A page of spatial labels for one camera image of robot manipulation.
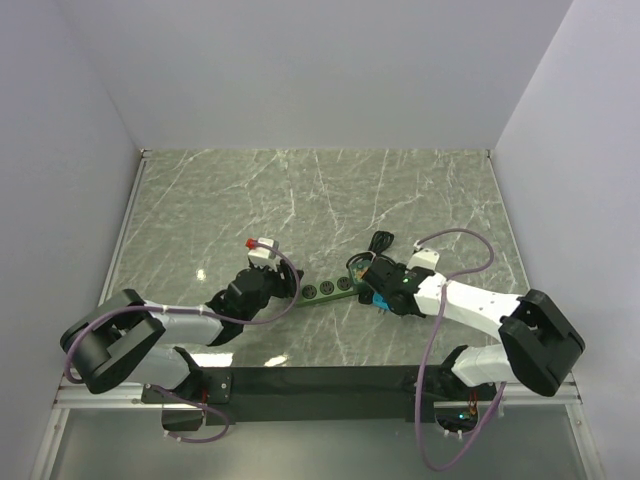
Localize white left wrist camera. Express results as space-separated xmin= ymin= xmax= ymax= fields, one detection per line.
xmin=246 ymin=237 xmax=279 ymax=270

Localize blue plug adapter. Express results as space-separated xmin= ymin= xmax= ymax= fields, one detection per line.
xmin=372 ymin=293 xmax=390 ymax=314

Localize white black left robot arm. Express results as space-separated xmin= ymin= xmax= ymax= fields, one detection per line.
xmin=60 ymin=261 xmax=304 ymax=402

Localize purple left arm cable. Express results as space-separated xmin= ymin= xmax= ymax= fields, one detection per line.
xmin=64 ymin=239 xmax=304 ymax=444

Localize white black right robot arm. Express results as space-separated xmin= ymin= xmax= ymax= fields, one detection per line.
xmin=362 ymin=257 xmax=585 ymax=399

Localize dark green cube adapter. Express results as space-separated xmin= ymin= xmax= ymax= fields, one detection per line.
xmin=348 ymin=259 xmax=371 ymax=288

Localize green power strip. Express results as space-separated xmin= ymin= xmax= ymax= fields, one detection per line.
xmin=295 ymin=275 xmax=364 ymax=308

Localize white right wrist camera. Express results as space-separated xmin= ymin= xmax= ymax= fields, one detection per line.
xmin=407 ymin=241 xmax=440 ymax=271

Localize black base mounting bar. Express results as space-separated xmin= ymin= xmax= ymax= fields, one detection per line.
xmin=141 ymin=365 xmax=495 ymax=431

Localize aluminium frame rail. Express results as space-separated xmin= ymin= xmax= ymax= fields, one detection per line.
xmin=49 ymin=148 xmax=151 ymax=409

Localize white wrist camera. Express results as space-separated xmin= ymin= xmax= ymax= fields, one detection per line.
xmin=407 ymin=241 xmax=440 ymax=271
xmin=246 ymin=237 xmax=279 ymax=270

